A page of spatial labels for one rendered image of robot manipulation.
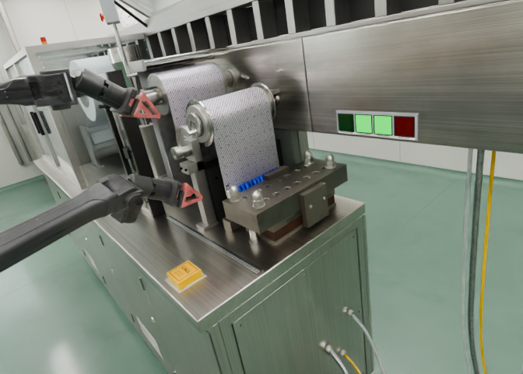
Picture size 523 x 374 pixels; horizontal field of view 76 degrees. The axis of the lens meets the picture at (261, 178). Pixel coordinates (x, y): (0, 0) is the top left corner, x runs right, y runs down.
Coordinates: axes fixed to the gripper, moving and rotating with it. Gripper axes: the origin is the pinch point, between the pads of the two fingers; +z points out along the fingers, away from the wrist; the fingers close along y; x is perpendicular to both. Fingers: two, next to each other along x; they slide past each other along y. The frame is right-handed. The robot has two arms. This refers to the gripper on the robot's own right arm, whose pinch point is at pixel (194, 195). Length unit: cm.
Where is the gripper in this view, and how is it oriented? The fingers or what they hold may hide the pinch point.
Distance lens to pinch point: 100.4
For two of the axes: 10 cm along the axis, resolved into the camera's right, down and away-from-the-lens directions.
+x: 2.4, -9.7, 0.0
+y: 6.6, 1.7, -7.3
